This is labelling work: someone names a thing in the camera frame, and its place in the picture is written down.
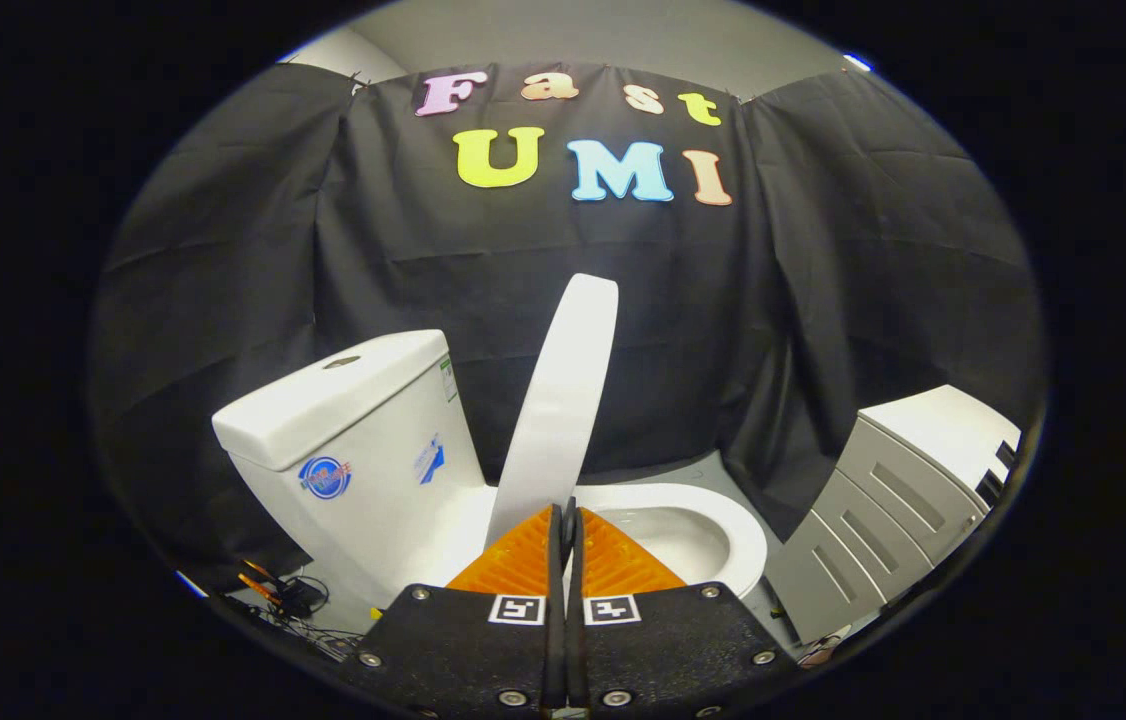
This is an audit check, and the grey drawer cabinet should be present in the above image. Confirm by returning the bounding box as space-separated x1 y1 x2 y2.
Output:
765 384 1023 645

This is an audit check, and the white toilet lid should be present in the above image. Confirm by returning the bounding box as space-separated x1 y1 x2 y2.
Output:
482 273 621 550

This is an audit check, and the black backdrop cloth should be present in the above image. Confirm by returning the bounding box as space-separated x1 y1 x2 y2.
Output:
88 60 1046 593

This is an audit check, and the orange handled tool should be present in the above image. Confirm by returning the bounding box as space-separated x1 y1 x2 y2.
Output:
236 559 286 607

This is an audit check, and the white ceramic toilet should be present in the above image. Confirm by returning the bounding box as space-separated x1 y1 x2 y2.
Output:
211 329 770 637

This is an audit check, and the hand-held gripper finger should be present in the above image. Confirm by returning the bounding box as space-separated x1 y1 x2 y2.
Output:
348 500 565 716
564 497 794 716

